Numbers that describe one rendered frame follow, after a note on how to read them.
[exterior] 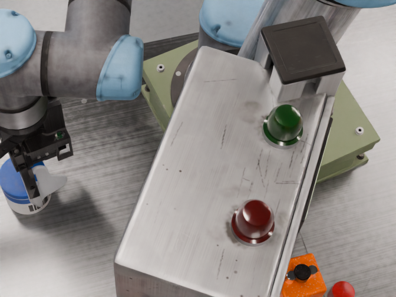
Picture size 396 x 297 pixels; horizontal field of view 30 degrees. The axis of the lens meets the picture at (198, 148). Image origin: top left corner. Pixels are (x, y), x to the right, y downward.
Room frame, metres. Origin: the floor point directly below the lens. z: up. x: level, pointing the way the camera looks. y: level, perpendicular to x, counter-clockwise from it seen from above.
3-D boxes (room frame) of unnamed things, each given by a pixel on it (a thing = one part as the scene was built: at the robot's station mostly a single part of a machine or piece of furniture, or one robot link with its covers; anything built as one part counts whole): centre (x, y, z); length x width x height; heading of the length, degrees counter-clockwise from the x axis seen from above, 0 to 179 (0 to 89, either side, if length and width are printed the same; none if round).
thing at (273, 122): (0.25, -0.05, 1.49); 0.03 x 0.03 x 0.02
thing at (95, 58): (0.49, 0.13, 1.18); 0.11 x 0.11 x 0.08; 5
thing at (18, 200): (0.45, 0.25, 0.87); 0.07 x 0.07 x 0.07
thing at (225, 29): (0.62, -0.04, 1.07); 0.13 x 0.12 x 0.14; 5
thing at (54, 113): (0.47, 0.23, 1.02); 0.09 x 0.08 x 0.12; 124
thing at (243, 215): (0.18, -0.04, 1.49); 0.03 x 0.03 x 0.02
